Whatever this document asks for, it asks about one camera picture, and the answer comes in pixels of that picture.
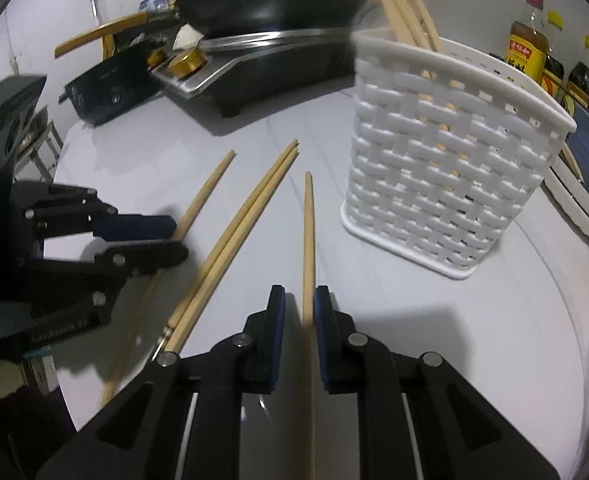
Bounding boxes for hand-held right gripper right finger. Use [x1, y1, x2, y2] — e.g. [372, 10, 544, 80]
[313, 285, 560, 480]

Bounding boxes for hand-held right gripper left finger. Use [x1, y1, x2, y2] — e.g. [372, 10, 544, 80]
[37, 285, 286, 480]

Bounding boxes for metal rack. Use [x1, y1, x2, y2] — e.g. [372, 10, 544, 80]
[17, 120, 66, 187]

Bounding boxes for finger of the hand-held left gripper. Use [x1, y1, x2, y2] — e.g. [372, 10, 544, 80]
[27, 184, 176, 241]
[24, 240, 190, 349]

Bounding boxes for soy sauce bottle yellow cap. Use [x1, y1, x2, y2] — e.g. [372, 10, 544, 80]
[543, 9, 566, 102]
[560, 35, 589, 113]

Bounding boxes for white plastic woven basket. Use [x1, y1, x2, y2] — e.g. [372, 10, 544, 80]
[340, 29, 578, 281]

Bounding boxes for black induction cooker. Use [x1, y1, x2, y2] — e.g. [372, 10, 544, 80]
[63, 42, 164, 127]

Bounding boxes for steel gas stove gold knobs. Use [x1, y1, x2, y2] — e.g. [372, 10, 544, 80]
[147, 24, 377, 120]

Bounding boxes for black wok with wooden handle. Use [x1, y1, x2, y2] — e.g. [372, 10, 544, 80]
[54, 0, 376, 59]

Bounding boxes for white crumpled paper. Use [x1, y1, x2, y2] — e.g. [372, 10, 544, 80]
[173, 24, 204, 52]

